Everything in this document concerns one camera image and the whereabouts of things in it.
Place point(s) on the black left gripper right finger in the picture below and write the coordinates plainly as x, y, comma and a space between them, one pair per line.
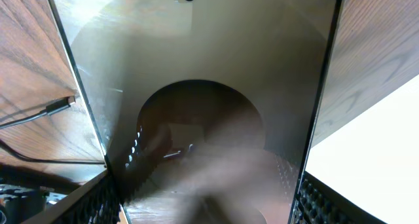
317, 203

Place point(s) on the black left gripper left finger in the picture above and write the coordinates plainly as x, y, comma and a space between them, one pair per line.
96, 201

